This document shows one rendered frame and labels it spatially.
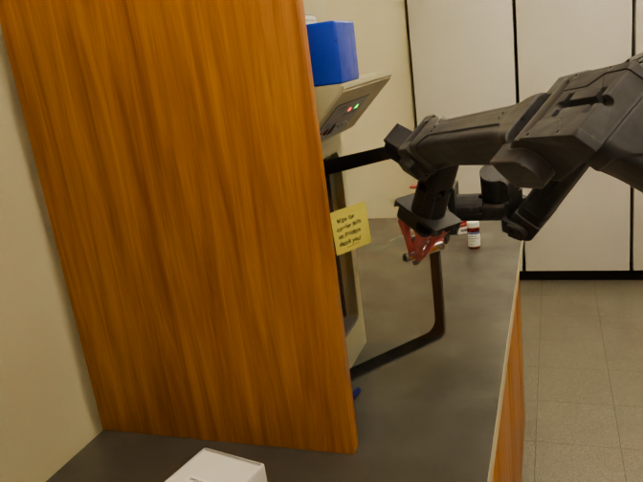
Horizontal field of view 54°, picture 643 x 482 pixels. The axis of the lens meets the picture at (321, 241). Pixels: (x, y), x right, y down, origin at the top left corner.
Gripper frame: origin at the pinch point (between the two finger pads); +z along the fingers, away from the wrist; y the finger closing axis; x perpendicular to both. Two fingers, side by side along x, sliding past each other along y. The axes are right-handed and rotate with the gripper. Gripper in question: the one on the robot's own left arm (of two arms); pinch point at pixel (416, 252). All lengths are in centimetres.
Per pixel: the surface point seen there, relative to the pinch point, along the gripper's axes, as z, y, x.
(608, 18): 24, -133, 271
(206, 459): 21.9, 5.7, -43.3
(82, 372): 29, -27, -52
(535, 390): 145, -26, 139
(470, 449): 15.8, 28.1, -9.4
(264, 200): -14.5, -7.0, -28.2
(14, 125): -13, -45, -53
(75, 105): -19, -36, -45
